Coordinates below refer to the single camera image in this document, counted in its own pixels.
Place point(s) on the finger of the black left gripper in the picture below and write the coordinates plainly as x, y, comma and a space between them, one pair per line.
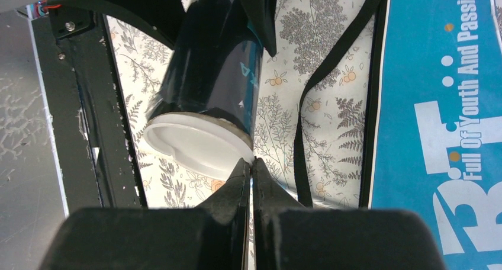
160, 19
261, 14

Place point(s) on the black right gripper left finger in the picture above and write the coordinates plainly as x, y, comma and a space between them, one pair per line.
208, 236

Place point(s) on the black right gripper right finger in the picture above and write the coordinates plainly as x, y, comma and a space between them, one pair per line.
289, 235

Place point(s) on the black shuttlecock tube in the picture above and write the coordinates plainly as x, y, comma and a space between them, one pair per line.
214, 70

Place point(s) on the white plastic tube cap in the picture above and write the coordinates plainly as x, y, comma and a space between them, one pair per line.
199, 143

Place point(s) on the blue racket cover bag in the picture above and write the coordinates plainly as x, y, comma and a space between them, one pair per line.
437, 145

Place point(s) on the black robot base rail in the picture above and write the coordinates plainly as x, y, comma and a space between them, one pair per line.
92, 142

